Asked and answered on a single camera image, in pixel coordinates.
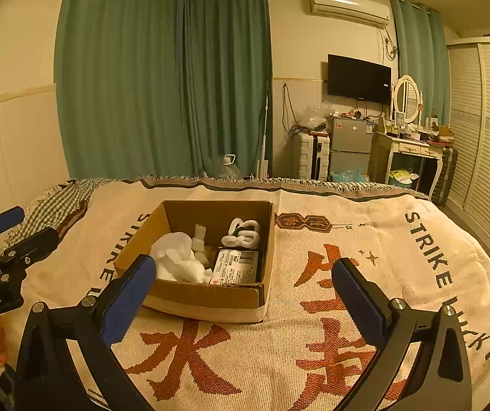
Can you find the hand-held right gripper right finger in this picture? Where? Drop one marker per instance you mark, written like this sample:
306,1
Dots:
358,299

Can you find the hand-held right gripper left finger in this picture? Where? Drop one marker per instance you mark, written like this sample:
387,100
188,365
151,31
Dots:
127,299

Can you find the white lace cloth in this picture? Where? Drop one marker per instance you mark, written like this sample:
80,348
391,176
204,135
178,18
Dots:
176,257

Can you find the cardboard box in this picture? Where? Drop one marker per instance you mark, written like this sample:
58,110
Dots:
210,297

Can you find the black tissue paper pack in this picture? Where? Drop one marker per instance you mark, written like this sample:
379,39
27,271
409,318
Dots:
236,267

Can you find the checkered cloth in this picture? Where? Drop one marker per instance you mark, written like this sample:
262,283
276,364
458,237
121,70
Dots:
52,209

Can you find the printed beige blanket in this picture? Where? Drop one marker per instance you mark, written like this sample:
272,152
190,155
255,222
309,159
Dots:
356,231

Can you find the blue plastic bag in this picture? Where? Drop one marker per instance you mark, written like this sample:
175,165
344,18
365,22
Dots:
348,176

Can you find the yellow white bag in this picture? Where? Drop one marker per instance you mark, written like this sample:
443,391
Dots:
401,176

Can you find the white suitcase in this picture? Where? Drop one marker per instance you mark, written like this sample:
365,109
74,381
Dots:
313,156

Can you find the dark suitcase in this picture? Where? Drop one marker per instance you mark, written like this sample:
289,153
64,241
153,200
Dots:
445,175

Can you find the grey mini fridge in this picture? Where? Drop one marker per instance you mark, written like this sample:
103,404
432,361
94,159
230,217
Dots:
350,141

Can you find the white dressing table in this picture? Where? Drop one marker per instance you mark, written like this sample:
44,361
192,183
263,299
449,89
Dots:
407,147

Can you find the clear water jug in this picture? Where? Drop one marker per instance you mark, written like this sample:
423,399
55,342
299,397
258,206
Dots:
227,168

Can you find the white mop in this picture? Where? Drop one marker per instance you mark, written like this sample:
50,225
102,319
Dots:
264,154

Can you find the wide green curtain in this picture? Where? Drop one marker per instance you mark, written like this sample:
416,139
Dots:
120,77

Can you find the clear plastic bag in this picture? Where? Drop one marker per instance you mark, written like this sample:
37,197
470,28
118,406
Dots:
313,115

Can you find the white oval vanity mirror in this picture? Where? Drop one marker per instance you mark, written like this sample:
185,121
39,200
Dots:
407,96

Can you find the narrow green curtain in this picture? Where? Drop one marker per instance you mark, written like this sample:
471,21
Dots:
228,81

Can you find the light green curtain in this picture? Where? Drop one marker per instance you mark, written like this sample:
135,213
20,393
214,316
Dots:
420,60

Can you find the white air conditioner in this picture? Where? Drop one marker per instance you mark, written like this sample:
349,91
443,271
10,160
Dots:
350,6

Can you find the black wall television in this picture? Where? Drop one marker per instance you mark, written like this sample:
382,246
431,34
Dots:
358,78

